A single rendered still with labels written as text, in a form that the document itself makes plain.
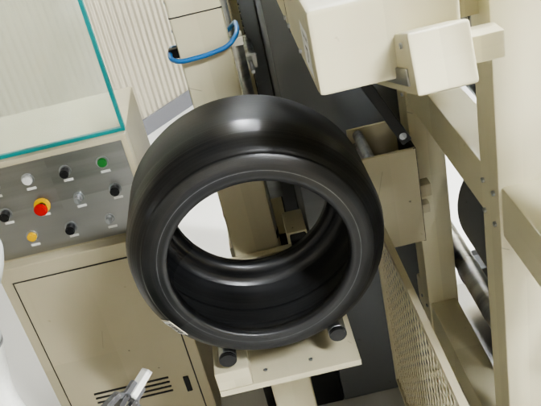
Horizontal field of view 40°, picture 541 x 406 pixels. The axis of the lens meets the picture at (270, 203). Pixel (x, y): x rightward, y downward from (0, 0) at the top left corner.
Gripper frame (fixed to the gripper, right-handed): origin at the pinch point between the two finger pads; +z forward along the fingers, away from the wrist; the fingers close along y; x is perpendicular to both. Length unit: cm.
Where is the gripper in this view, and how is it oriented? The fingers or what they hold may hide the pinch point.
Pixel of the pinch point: (138, 383)
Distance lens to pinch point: 175.8
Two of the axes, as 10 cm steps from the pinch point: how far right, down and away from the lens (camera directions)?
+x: 5.8, -0.5, -8.1
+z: 4.7, -7.9, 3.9
